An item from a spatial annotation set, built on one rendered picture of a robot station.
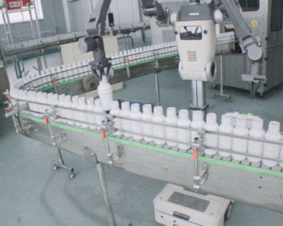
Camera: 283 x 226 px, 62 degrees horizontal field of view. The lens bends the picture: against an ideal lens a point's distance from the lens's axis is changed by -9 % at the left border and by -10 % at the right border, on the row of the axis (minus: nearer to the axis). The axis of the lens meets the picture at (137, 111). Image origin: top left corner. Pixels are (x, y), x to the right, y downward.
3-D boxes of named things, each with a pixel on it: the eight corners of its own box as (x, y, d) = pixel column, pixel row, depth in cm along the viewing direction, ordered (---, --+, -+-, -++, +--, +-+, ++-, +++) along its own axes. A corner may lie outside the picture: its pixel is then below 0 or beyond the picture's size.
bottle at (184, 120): (180, 151, 105) (178, 114, 99) (175, 145, 110) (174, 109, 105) (193, 148, 105) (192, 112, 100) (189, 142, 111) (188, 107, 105)
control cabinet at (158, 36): (173, 63, 789) (167, 1, 721) (185, 64, 751) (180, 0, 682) (153, 68, 745) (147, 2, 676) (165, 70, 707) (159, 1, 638)
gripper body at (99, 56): (88, 66, 117) (85, 50, 114) (102, 61, 124) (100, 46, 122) (98, 66, 113) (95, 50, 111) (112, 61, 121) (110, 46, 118)
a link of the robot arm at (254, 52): (256, 34, 102) (239, 43, 106) (255, 27, 92) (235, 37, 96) (269, 59, 100) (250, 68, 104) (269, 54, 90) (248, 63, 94)
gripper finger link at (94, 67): (92, 82, 121) (89, 63, 117) (102, 78, 126) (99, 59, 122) (102, 83, 117) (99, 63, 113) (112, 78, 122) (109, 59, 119)
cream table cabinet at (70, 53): (109, 84, 626) (102, 36, 583) (123, 88, 578) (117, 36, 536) (68, 97, 566) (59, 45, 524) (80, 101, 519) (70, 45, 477)
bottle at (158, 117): (170, 140, 115) (167, 106, 109) (163, 146, 111) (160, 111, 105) (158, 138, 119) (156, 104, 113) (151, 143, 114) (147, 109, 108)
